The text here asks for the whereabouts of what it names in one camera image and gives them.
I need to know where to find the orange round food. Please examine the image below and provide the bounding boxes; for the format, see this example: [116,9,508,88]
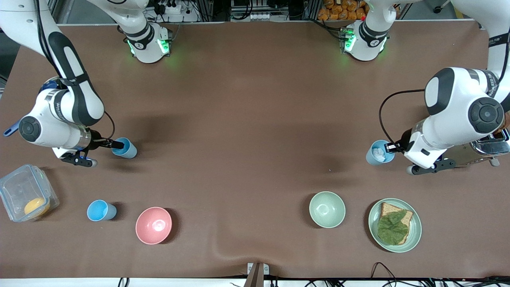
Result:
[24,198,47,218]

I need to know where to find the clear plastic food container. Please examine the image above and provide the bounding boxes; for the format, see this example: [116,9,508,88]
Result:
[0,164,60,222]

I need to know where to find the metal table clamp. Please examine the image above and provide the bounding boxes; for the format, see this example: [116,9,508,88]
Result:
[247,262,270,287]

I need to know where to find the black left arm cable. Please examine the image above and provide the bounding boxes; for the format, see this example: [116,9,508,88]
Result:
[378,89,426,147]

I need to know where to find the pale green bowl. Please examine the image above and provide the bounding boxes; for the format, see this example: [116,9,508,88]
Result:
[309,191,346,228]

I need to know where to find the beige metal toaster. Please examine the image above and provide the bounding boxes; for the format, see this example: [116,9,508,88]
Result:
[445,127,510,168]

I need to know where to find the brown table cloth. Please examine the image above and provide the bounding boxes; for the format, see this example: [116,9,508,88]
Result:
[0,20,510,279]

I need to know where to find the green lettuce leaf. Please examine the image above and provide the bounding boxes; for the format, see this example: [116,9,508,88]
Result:
[377,210,411,246]

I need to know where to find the white power strip with plugs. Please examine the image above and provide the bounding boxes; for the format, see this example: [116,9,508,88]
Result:
[157,0,182,15]

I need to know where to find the black pan blue handle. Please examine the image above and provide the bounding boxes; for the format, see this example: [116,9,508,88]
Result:
[3,78,64,138]

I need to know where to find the pale green plate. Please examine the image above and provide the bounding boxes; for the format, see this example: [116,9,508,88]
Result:
[368,198,422,253]

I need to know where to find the pink bowl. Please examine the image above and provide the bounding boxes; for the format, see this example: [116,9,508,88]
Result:
[135,206,173,245]

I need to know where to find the blue plastic cup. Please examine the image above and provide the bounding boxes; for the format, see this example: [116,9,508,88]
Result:
[87,200,117,222]
[112,137,137,159]

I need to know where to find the orange snack bags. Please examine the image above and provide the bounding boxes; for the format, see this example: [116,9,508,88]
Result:
[318,0,369,21]

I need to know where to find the black looped cable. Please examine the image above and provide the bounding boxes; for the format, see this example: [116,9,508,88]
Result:
[371,262,400,282]

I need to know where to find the blue cup holding tissue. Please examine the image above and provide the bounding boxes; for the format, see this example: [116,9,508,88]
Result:
[366,140,395,166]

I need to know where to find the brown bread slice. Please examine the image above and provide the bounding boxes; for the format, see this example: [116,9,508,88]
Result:
[378,202,414,245]

